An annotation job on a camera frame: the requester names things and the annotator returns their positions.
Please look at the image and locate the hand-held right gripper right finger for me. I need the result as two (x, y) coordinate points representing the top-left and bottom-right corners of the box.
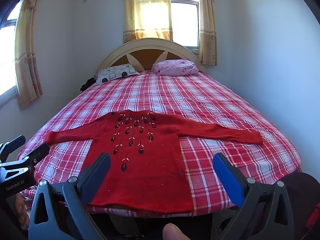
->
(212, 152), (295, 240)

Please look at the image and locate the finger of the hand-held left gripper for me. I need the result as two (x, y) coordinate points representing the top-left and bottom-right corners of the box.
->
(16, 143), (50, 167)
(0, 135), (26, 156)

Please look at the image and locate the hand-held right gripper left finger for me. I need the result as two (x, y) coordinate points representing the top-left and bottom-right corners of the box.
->
(28, 152), (112, 240)

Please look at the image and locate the red embroidered knit sweater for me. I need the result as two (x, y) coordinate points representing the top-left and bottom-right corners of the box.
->
(45, 109), (263, 214)

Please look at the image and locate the person's left hand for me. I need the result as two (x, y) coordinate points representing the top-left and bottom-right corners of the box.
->
(15, 194), (31, 230)

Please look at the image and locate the person's right hand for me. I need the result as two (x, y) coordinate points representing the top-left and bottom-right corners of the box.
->
(162, 223), (190, 240)

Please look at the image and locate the person's leg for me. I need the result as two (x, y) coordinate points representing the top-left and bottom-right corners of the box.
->
(282, 172), (320, 240)

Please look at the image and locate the yellow floral side curtain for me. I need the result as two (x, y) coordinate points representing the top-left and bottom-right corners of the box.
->
(14, 0), (44, 109)

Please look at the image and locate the bed with red plaid sheet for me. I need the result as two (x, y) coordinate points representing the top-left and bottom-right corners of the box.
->
(19, 69), (302, 218)

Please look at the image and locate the dark cloth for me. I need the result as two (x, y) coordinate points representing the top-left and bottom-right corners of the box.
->
(79, 77), (97, 92)

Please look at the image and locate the white black patterned pillow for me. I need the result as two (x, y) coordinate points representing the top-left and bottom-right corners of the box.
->
(94, 64), (141, 85)

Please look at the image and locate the pink floral pillow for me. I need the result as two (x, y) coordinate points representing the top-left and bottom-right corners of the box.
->
(152, 59), (199, 77)

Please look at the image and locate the cream and brown headboard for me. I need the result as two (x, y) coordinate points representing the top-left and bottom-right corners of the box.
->
(96, 38), (208, 74)

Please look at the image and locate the narrow yellow floral curtain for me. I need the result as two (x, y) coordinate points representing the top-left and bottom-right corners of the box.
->
(196, 0), (217, 67)

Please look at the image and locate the window behind headboard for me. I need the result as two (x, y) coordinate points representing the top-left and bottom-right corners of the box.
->
(170, 0), (200, 50)

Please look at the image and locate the wide yellow floral curtain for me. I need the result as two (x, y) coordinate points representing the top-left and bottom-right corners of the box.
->
(122, 0), (173, 44)

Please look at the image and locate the side wall window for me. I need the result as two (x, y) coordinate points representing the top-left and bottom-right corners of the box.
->
(0, 2), (19, 105)

